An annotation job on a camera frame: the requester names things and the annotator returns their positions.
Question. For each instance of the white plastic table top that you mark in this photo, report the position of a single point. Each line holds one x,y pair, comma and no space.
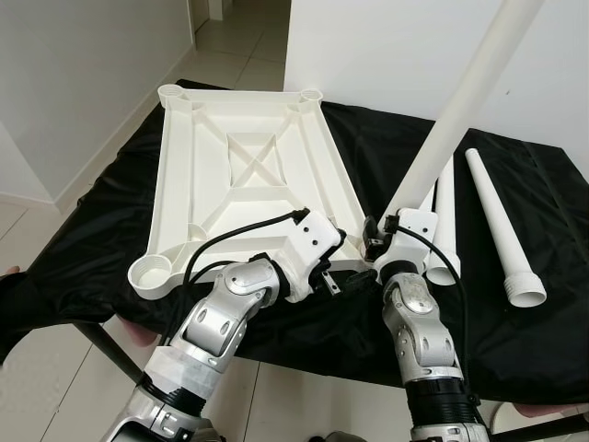
202,157

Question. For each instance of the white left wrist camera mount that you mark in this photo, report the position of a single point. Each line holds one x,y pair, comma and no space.
313,239

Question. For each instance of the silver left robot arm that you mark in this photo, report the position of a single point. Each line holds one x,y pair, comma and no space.
221,313

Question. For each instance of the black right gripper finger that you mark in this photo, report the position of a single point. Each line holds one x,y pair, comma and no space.
371,241

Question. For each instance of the black cloth table cover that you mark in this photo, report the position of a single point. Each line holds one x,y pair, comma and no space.
515,350

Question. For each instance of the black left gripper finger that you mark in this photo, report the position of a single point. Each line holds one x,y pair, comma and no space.
353,241

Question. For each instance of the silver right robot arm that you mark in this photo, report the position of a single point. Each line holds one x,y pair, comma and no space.
419,331

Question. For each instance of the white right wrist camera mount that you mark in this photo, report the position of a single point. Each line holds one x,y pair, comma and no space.
419,226

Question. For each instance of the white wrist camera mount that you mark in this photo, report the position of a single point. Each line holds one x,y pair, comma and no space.
313,239
419,226

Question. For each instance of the grey robot leg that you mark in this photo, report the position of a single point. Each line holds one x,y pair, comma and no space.
345,437
207,435

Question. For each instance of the grey robot left leg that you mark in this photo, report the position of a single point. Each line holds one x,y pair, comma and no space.
207,435

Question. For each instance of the grey robot right leg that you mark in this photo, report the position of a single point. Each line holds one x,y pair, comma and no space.
345,437

